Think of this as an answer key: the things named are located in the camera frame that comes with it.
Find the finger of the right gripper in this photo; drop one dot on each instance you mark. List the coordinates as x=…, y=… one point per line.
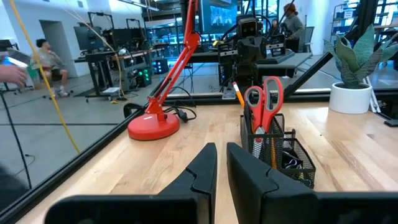
x=245, y=49
x=259, y=49

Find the computer with green lights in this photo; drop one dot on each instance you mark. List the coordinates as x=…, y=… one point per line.
x=143, y=76

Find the orange pencil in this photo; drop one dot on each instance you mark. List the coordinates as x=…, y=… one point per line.
x=238, y=95
x=273, y=152

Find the white plant pot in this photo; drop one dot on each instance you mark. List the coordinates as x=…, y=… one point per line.
x=349, y=99

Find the teal cloth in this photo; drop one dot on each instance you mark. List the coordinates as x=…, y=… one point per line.
x=357, y=56

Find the white plastic strip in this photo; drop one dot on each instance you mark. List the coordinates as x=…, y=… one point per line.
x=373, y=93

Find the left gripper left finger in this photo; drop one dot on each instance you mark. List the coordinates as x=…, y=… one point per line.
x=192, y=199

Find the black metal table frame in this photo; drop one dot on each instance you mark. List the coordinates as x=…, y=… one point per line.
x=77, y=161

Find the dark grey side table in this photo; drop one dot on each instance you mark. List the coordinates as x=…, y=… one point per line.
x=286, y=63

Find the black binder clip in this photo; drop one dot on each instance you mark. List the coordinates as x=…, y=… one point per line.
x=290, y=161

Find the person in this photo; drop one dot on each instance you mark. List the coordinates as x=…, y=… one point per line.
x=49, y=62
x=275, y=26
x=292, y=25

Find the black computer monitor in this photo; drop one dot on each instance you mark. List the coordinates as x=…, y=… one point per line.
x=88, y=37

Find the black mesh desk organizer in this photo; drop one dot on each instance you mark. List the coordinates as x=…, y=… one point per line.
x=280, y=149

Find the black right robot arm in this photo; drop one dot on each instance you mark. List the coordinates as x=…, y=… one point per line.
x=245, y=77

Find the black pen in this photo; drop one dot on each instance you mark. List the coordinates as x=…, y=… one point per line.
x=247, y=118

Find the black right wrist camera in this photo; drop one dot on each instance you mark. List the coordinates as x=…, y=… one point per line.
x=248, y=27

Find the person's hand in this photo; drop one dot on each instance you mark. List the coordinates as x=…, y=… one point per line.
x=12, y=74

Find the grey office chair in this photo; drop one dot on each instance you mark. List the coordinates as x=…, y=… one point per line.
x=306, y=39

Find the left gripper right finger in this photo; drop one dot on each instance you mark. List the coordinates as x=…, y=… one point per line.
x=255, y=193

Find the black work desk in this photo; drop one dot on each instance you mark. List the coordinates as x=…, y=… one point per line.
x=102, y=59

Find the red desk lamp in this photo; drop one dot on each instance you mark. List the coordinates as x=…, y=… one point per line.
x=154, y=126

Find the large display screen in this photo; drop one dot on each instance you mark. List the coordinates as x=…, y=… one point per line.
x=217, y=15

